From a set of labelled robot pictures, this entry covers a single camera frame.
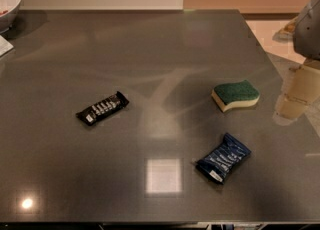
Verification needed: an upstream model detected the white paper sheet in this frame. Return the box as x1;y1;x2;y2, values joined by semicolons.
0;35;14;56

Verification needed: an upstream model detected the green and yellow sponge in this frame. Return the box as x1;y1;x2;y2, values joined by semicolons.
211;80;260;112

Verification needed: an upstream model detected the black rxbar chocolate wrapper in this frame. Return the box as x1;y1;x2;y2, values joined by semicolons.
76;91;129;126

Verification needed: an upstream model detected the blue rxbar blueberry wrapper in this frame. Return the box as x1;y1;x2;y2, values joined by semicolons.
196;133;251;184

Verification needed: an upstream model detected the white bowl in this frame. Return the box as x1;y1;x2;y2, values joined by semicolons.
0;0;22;33

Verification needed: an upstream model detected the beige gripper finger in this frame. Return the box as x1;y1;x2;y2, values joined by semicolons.
277;59;320;120

